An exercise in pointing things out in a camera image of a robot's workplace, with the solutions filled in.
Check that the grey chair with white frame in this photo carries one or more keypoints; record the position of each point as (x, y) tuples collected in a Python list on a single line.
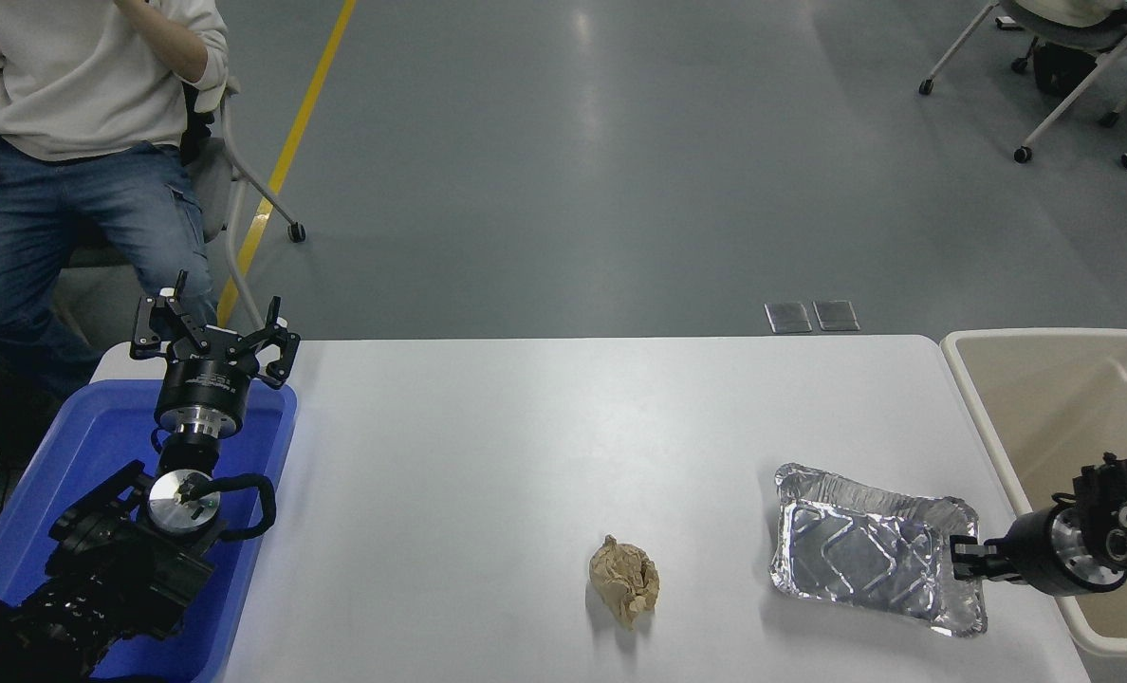
[(211, 185)]

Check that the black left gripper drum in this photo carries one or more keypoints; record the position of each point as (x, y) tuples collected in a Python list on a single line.
[(205, 379)]

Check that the crumpled tan paper ball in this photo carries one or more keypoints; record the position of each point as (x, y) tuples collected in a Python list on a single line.
[(625, 579)]

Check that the large pale bin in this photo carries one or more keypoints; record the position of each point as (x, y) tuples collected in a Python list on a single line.
[(1047, 417)]

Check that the grey wheeled chair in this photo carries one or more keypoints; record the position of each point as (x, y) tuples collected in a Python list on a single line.
[(1076, 81)]

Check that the blue plastic tray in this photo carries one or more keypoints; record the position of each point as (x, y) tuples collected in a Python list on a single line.
[(99, 436)]

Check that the person's left forearm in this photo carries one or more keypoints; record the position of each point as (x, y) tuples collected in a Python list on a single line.
[(173, 43)]

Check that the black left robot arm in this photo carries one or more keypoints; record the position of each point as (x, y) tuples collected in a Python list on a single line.
[(118, 569)]

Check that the rectangular foil tray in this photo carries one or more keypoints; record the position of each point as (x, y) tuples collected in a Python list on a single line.
[(858, 560)]

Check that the metal floor plate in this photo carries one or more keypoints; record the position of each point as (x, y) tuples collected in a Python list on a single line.
[(787, 318), (836, 315)]

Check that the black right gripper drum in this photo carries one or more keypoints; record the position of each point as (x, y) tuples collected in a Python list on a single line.
[(1028, 555)]

